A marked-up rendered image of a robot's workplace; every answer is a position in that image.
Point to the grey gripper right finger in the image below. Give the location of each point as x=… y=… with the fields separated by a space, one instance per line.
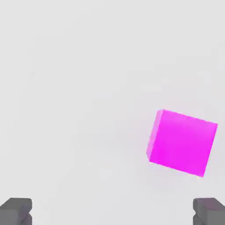
x=210 y=211

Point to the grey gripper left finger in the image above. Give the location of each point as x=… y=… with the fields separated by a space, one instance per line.
x=15 y=211

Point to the small magenta cube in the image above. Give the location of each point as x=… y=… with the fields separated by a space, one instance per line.
x=182 y=142

